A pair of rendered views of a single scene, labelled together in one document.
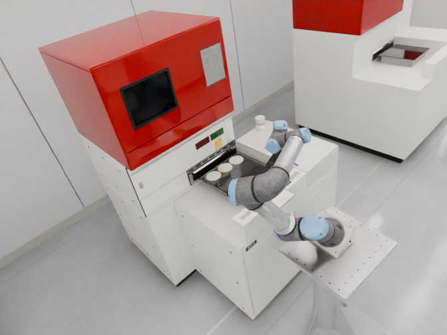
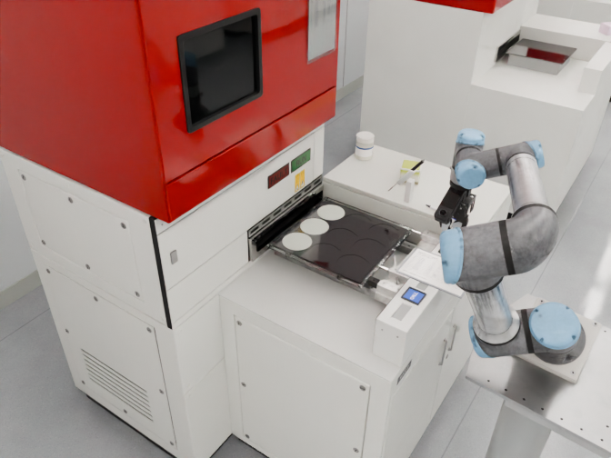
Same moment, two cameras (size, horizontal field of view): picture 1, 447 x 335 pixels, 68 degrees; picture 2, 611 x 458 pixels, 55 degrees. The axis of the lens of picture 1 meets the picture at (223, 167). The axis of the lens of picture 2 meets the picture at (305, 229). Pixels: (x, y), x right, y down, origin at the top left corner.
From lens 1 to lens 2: 68 cm
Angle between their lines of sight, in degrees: 16
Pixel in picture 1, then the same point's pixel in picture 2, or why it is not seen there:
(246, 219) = (405, 318)
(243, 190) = (484, 250)
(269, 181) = (538, 231)
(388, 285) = not seen: hidden behind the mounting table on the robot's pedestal
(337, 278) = (590, 419)
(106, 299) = not seen: outside the picture
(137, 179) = (168, 243)
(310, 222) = (550, 316)
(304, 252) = (514, 377)
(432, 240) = not seen: outside the picture
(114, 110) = (161, 82)
